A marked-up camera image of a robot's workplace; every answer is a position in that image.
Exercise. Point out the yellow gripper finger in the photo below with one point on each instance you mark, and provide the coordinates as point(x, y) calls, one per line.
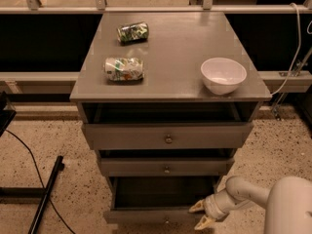
point(204, 222)
point(197, 207)

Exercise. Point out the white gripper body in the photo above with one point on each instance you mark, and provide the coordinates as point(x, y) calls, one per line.
point(212, 207)

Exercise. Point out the grey bottom drawer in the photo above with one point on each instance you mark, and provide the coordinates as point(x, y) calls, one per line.
point(158, 199)

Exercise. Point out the grey drawer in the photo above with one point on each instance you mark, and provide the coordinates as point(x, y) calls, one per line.
point(166, 136)
point(165, 166)
point(158, 199)

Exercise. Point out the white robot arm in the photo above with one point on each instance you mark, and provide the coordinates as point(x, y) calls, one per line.
point(287, 204)

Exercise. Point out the grey middle drawer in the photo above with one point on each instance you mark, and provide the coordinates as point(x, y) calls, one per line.
point(165, 166)

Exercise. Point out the grey drawer cabinet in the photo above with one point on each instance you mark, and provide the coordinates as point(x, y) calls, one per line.
point(172, 90)

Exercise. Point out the grey top drawer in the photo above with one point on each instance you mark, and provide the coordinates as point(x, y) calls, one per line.
point(166, 136)

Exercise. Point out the white bowl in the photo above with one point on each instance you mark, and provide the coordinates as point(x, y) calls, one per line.
point(222, 75)

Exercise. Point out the white green crushed can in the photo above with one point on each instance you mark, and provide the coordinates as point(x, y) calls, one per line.
point(123, 69)

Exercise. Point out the black floor stand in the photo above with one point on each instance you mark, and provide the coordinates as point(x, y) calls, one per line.
point(33, 195)

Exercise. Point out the dark green crushed can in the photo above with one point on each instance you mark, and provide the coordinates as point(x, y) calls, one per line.
point(133, 32)

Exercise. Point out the black box at left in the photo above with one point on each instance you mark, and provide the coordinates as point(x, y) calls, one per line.
point(7, 112)

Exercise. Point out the metal railing frame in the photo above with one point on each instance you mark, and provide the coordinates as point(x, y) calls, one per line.
point(48, 8)

